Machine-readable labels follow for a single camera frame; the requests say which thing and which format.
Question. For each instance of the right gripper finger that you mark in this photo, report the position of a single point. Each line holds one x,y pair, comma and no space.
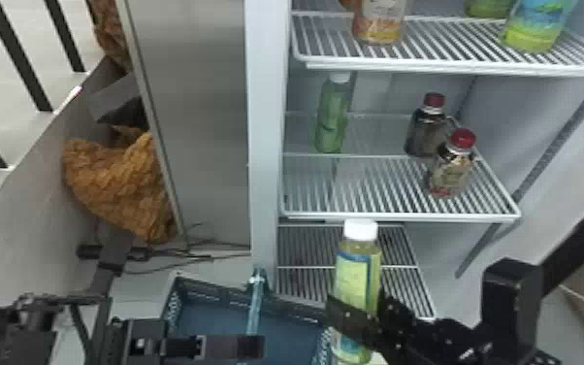
350,321
396,311

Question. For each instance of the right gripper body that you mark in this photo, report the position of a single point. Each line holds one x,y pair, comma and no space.
424,341

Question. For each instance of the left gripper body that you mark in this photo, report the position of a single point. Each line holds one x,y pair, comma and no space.
170,346

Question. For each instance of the green bottle with white cap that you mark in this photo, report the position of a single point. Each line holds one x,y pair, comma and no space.
357,270
333,114

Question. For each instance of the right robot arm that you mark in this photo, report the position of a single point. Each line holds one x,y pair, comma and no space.
521,361

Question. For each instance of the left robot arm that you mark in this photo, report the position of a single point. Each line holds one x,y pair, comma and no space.
12,334

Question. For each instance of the blue basket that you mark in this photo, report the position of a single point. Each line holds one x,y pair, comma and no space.
220,318

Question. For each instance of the dark bottle with red cap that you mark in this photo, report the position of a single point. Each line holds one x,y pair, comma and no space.
427,130
451,168

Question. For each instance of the brown knitted cloth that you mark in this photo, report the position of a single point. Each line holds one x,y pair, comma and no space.
119,188

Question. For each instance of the white fridge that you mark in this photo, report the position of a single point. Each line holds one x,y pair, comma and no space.
266,153

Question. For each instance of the orange bottle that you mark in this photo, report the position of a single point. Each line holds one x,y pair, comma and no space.
378,20

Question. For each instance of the green bottle with blue label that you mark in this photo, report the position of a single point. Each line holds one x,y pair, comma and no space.
534,25

